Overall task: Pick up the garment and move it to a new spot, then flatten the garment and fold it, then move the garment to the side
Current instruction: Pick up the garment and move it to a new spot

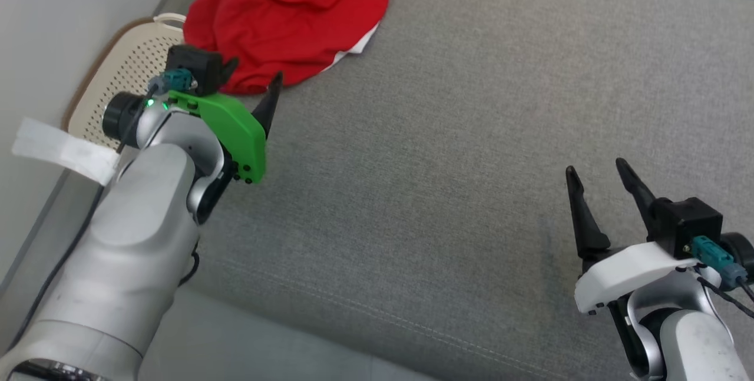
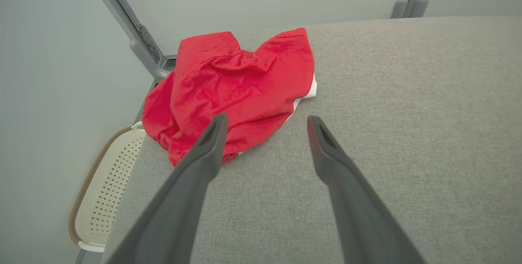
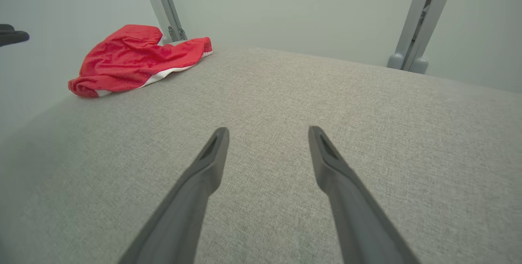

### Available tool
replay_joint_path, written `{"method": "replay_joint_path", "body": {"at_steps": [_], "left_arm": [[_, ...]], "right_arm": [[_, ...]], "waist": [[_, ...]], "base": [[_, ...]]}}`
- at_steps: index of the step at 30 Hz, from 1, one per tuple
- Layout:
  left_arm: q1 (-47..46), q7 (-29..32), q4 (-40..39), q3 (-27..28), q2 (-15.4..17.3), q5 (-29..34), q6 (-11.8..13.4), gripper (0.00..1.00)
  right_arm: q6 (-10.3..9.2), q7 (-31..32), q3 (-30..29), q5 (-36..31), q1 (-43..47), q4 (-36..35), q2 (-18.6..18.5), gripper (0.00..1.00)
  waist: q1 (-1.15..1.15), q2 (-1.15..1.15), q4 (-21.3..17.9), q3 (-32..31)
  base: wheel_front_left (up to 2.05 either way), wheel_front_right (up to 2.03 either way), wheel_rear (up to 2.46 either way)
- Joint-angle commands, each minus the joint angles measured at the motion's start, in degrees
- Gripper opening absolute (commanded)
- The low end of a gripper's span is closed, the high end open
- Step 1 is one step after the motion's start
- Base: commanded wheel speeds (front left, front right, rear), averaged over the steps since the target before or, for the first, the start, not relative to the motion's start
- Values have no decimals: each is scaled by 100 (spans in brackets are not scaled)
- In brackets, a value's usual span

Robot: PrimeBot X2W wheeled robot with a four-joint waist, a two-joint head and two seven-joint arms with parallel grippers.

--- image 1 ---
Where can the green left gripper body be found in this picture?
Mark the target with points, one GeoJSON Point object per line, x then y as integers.
{"type": "Point", "coordinates": [238, 133]}

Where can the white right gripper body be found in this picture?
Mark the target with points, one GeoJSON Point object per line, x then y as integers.
{"type": "Point", "coordinates": [624, 272]}

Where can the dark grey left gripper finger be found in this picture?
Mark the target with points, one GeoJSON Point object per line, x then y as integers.
{"type": "Point", "coordinates": [229, 69]}
{"type": "Point", "coordinates": [270, 107]}

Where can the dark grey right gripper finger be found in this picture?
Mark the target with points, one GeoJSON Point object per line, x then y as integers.
{"type": "Point", "coordinates": [639, 195]}
{"type": "Point", "coordinates": [586, 222]}

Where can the red shorts with white stripe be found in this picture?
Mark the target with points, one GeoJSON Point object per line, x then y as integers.
{"type": "Point", "coordinates": [283, 22]}

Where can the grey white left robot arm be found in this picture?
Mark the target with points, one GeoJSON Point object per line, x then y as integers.
{"type": "Point", "coordinates": [129, 251]}

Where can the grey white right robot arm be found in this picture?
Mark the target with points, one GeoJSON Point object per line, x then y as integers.
{"type": "Point", "coordinates": [695, 340]}

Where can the cream perforated laundry basket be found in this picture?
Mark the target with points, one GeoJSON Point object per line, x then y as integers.
{"type": "Point", "coordinates": [118, 75]}

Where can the grey fabric sofa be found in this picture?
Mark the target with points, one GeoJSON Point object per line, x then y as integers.
{"type": "Point", "coordinates": [442, 163]}

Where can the white tape tag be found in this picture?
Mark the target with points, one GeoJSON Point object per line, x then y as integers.
{"type": "Point", "coordinates": [65, 148]}

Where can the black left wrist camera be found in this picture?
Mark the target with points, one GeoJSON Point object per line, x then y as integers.
{"type": "Point", "coordinates": [197, 66]}

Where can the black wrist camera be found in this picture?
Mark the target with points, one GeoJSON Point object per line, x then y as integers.
{"type": "Point", "coordinates": [197, 66]}
{"type": "Point", "coordinates": [683, 222]}

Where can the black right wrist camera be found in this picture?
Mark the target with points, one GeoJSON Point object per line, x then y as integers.
{"type": "Point", "coordinates": [683, 222]}

